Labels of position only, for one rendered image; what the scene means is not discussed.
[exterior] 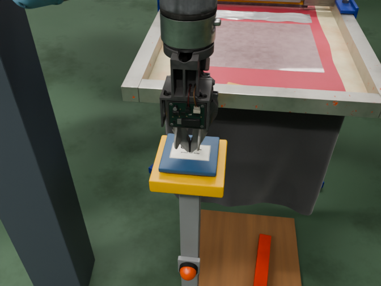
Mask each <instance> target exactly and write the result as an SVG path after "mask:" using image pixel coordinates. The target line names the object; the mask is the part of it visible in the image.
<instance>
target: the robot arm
mask: <svg viewBox="0 0 381 286"><path fill-rule="evenodd" d="M13 1H14V2H15V3H16V4H17V5H18V6H20V7H22V8H25V9H35V8H38V7H43V6H49V5H60V4H62V3H63V2H64V1H68V0H13ZM217 2H218V0H159V6H160V34H161V40H162V42H163V52H164V54H165V55H166V56H167V57H169V58H170V69H171V75H167V76H166V80H165V82H164V85H163V88H162V92H161V94H160V97H159V100H160V118H161V127H163V126H164V122H165V120H166V116H167V117H168V126H169V127H172V131H173V133H174V135H175V136H174V148H175V149H178V147H179V145H181V146H182V147H183V148H184V149H185V150H186V151H187V152H191V153H192V152H194V151H195V150H196V149H197V151H199V149H200V145H201V143H202V142H203V140H204V138H205V136H206V135H207V133H208V130H209V127H210V125H211V123H212V122H213V121H214V119H215V118H216V116H217V113H218V93H219V92H218V91H214V87H213V86H214V85H215V80H214V79H213V78H212V77H211V76H210V73H205V72H204V71H208V70H209V67H210V56H211V55H212V54H213V53H214V40H215V34H216V26H220V25H221V19H220V18H215V17H216V16H217ZM189 128H192V129H193V131H192V137H191V138H190V137H189V135H188V129H189Z"/></svg>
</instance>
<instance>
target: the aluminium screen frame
mask: <svg viewBox="0 0 381 286"><path fill-rule="evenodd" d="M329 8H330V10H331V12H332V14H333V16H334V18H335V21H336V23H337V25H338V27H339V30H340V32H341V34H342V36H343V38H344V41H345V43H346V46H347V48H348V50H349V52H350V54H351V56H352V59H353V61H354V63H355V65H356V67H357V70H358V72H359V74H360V76H361V79H362V81H363V83H364V86H365V88H366V90H367V92H368V93H365V92H347V91H328V90H310V89H292V88H282V87H264V86H246V85H228V84H218V83H215V85H214V86H213V87H214V91H218V92H219V93H218V107H219V108H236V109H245V110H262V111H278V112H295V113H311V114H321V115H337V116H354V117H370V118H380V119H381V64H380V62H379V60H378V58H377V56H376V54H375V53H374V51H373V49H372V47H371V45H370V44H369V42H368V40H367V39H366V36H365V35H364V33H363V31H362V30H361V28H360V26H359V24H358V22H357V21H356V19H355V17H354V15H353V14H340V12H339V10H338V8H337V6H336V4H335V5H334V7H329ZM162 44H163V42H162V40H161V34H160V9H159V11H158V13H157V15H156V17H155V19H154V21H153V23H152V25H151V27H150V29H149V31H148V33H147V35H146V37H145V39H144V41H143V43H142V45H141V47H140V49H139V51H138V53H137V55H136V57H135V59H134V61H133V63H132V65H131V67H130V69H129V71H128V73H127V75H126V77H125V79H124V81H123V83H122V85H121V91H122V99H123V101H127V102H144V103H160V100H159V97H160V94H161V92H162V88H163V85H164V82H165V81H164V80H153V79H149V76H150V74H151V71H152V69H153V66H154V64H155V62H156V59H157V56H158V54H159V51H160V49H161V47H162Z"/></svg>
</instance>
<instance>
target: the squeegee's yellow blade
mask: <svg viewBox="0 0 381 286"><path fill-rule="evenodd" d="M218 1H226V2H253V3H280V4H295V5H303V1H301V2H300V3H299V2H271V1H244V0H218Z"/></svg>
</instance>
